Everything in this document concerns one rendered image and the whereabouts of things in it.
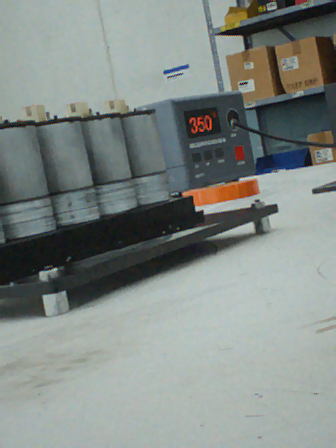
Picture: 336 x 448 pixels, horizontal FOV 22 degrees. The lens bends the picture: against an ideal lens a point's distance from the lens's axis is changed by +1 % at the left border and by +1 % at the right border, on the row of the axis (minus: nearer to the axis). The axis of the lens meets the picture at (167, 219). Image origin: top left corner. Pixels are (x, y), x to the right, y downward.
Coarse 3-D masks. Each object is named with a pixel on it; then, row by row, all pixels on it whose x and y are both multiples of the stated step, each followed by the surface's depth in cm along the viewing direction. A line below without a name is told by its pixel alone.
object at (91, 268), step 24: (216, 216) 38; (240, 216) 36; (264, 216) 37; (120, 240) 35; (144, 240) 33; (168, 240) 31; (192, 240) 32; (48, 264) 31; (72, 264) 29; (96, 264) 28; (120, 264) 28; (0, 288) 27; (24, 288) 26; (48, 288) 26; (48, 312) 26
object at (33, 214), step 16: (0, 128) 31; (16, 128) 31; (32, 128) 32; (0, 144) 31; (16, 144) 31; (32, 144) 32; (0, 160) 31; (16, 160) 31; (32, 160) 32; (0, 176) 31; (16, 176) 31; (32, 176) 32; (0, 192) 31; (16, 192) 31; (32, 192) 32; (0, 208) 31; (16, 208) 31; (32, 208) 31; (48, 208) 32; (16, 224) 31; (32, 224) 31; (48, 224) 32
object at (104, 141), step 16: (96, 128) 36; (112, 128) 36; (96, 144) 36; (112, 144) 36; (96, 160) 36; (112, 160) 36; (96, 176) 36; (112, 176) 36; (128, 176) 37; (96, 192) 36; (112, 192) 36; (128, 192) 36; (112, 208) 36; (128, 208) 36
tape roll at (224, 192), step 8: (224, 184) 71; (232, 184) 66; (240, 184) 66; (248, 184) 67; (256, 184) 68; (184, 192) 70; (192, 192) 67; (200, 192) 66; (208, 192) 66; (216, 192) 66; (224, 192) 66; (232, 192) 66; (240, 192) 66; (248, 192) 67; (256, 192) 67; (200, 200) 67; (208, 200) 66; (216, 200) 66; (224, 200) 66
